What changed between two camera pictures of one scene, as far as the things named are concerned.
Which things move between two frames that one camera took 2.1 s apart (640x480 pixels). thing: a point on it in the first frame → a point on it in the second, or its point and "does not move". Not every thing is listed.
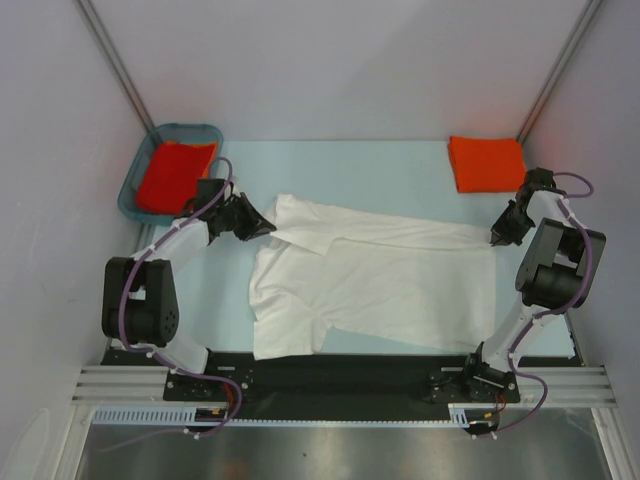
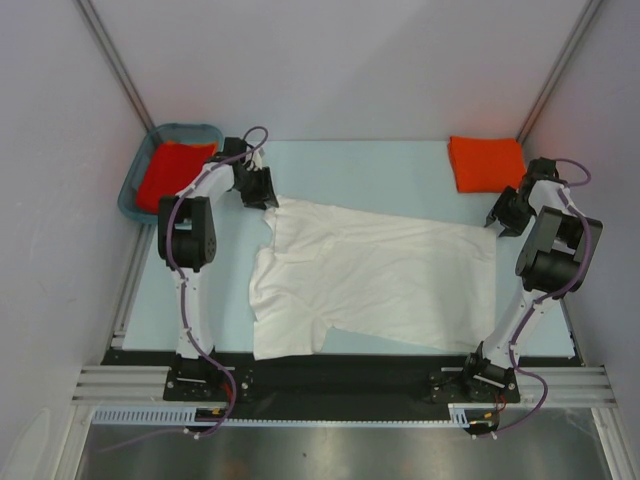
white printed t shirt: [388, 278] does not move
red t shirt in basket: [170, 177] does not move
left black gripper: [255, 224] → [265, 194]
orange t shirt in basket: [213, 158] does not move
